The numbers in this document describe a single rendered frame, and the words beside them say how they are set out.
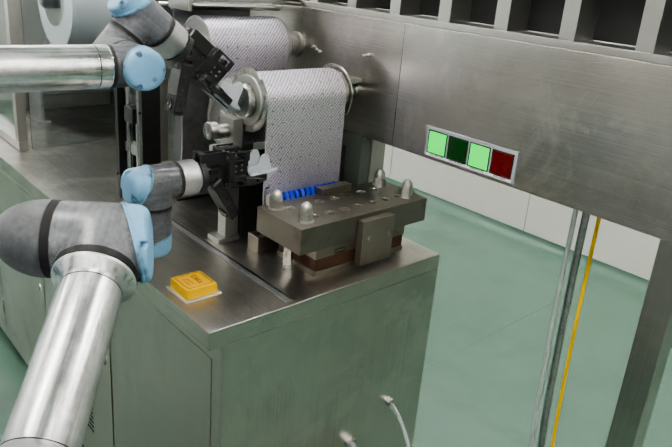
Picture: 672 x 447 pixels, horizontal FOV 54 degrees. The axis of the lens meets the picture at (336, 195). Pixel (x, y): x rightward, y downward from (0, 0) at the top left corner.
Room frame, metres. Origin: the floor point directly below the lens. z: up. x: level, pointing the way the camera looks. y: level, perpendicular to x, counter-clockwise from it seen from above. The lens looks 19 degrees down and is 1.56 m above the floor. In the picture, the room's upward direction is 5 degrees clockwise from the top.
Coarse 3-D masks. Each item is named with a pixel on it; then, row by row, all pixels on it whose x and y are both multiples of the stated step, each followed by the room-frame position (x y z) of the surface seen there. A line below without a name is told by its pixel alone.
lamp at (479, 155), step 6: (474, 144) 1.41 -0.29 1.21; (474, 150) 1.40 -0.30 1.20; (480, 150) 1.39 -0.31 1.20; (486, 150) 1.38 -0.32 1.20; (474, 156) 1.40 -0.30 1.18; (480, 156) 1.39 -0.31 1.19; (486, 156) 1.38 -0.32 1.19; (468, 162) 1.41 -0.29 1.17; (474, 162) 1.40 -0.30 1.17; (480, 162) 1.39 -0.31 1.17; (486, 162) 1.38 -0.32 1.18; (480, 168) 1.39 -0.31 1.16; (486, 168) 1.38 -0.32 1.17
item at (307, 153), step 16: (272, 128) 1.45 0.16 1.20; (288, 128) 1.48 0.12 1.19; (304, 128) 1.52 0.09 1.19; (320, 128) 1.55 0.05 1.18; (336, 128) 1.59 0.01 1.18; (272, 144) 1.45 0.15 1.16; (288, 144) 1.49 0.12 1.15; (304, 144) 1.52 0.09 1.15; (320, 144) 1.55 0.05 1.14; (336, 144) 1.59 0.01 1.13; (272, 160) 1.46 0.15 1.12; (288, 160) 1.49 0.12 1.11; (304, 160) 1.52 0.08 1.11; (320, 160) 1.56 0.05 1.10; (336, 160) 1.59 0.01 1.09; (272, 176) 1.46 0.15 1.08; (288, 176) 1.49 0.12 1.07; (304, 176) 1.52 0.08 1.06; (320, 176) 1.56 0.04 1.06; (336, 176) 1.60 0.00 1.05
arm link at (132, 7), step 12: (120, 0) 1.26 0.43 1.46; (132, 0) 1.26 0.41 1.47; (144, 0) 1.28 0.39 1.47; (120, 12) 1.26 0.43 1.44; (132, 12) 1.26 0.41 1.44; (144, 12) 1.28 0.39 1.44; (156, 12) 1.30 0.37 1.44; (132, 24) 1.27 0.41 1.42; (144, 24) 1.28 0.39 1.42; (156, 24) 1.29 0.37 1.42; (168, 24) 1.31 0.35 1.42; (144, 36) 1.28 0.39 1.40; (156, 36) 1.30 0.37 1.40; (168, 36) 1.31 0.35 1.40
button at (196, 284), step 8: (192, 272) 1.24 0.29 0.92; (200, 272) 1.24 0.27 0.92; (176, 280) 1.20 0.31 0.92; (184, 280) 1.20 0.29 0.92; (192, 280) 1.21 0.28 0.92; (200, 280) 1.21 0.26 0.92; (208, 280) 1.21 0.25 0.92; (176, 288) 1.19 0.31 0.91; (184, 288) 1.17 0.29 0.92; (192, 288) 1.17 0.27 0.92; (200, 288) 1.18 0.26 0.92; (208, 288) 1.19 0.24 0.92; (216, 288) 1.21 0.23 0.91; (184, 296) 1.17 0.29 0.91; (192, 296) 1.17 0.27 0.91; (200, 296) 1.18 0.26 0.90
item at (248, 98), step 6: (246, 84) 1.47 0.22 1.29; (246, 90) 1.45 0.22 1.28; (252, 90) 1.46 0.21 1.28; (240, 96) 1.47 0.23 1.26; (246, 96) 1.45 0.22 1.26; (252, 96) 1.45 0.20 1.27; (240, 102) 1.47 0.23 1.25; (246, 102) 1.45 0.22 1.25; (252, 102) 1.44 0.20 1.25; (240, 108) 1.47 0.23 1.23; (246, 108) 1.45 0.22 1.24; (252, 108) 1.45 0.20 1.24; (240, 114) 1.47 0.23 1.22; (246, 114) 1.45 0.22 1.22; (252, 114) 1.46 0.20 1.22
